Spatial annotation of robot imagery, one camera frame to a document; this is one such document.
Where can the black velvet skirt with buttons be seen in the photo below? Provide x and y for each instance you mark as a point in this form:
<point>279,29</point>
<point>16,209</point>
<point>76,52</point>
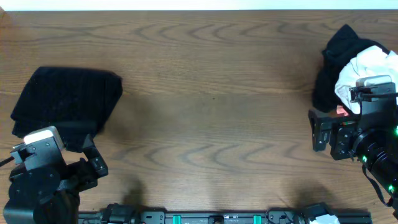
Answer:
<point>77,101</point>

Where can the white garment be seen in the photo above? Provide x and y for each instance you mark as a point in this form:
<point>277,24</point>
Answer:
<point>372,66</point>

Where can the pink garment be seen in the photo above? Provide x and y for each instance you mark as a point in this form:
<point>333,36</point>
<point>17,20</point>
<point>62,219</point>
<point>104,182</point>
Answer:
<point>340,110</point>

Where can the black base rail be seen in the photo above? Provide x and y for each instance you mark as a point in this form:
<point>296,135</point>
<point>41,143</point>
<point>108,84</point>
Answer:
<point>319,213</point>

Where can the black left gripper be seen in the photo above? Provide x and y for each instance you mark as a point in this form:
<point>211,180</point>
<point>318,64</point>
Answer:
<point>86,165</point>

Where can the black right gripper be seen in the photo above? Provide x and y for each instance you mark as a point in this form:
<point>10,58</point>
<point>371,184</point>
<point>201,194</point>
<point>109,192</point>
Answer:
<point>337,137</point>

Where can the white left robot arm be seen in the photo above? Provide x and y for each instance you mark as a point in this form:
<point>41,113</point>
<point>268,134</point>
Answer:
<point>41,213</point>

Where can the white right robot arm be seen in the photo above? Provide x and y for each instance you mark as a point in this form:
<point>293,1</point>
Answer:
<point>384,171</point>

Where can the dark green garment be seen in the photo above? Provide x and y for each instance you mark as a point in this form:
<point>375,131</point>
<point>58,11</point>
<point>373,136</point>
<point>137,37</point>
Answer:
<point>340,49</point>

